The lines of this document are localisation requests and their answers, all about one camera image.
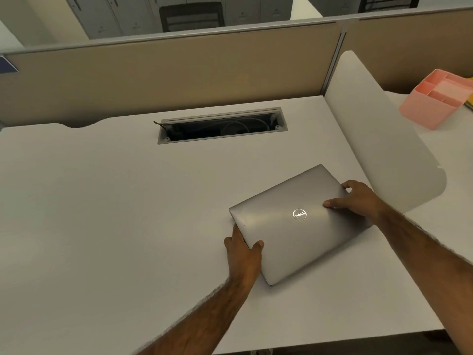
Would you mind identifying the person's right hand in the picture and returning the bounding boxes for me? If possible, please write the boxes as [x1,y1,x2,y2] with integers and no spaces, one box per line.
[323,180,387,223]

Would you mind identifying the person's left hand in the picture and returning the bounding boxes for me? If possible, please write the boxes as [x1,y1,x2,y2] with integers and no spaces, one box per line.
[224,225,265,289]

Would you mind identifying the silver laptop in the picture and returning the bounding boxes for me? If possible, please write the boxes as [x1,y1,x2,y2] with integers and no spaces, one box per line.
[229,164,372,287]

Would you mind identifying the person's left forearm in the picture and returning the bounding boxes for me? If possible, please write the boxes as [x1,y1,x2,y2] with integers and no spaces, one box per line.
[137,278,256,355]

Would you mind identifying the person's right forearm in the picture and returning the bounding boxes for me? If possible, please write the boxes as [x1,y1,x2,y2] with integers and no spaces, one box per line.
[371,203,473,355]

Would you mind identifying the white curved desk divider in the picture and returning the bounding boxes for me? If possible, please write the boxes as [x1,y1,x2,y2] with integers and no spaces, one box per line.
[324,50,448,214]

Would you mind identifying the pink desk organizer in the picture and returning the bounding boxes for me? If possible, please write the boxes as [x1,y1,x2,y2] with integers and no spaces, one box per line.
[399,69,473,130]

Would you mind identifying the beige cubicle partition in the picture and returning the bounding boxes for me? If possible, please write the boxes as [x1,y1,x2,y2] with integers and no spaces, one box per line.
[344,7,473,94]
[0,21,346,128]

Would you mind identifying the black office chair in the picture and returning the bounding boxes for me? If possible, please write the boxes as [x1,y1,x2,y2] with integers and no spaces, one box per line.
[159,2,225,33]
[358,0,421,14]

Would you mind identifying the grey metal lockers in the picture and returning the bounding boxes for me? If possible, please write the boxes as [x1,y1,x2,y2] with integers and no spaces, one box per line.
[64,0,294,40]

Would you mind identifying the blue paper tag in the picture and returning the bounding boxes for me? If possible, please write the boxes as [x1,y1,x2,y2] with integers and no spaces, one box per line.
[0,56,20,74]

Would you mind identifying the grey desk cable tray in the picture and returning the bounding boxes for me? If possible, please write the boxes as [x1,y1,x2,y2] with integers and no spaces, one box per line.
[157,107,288,145]

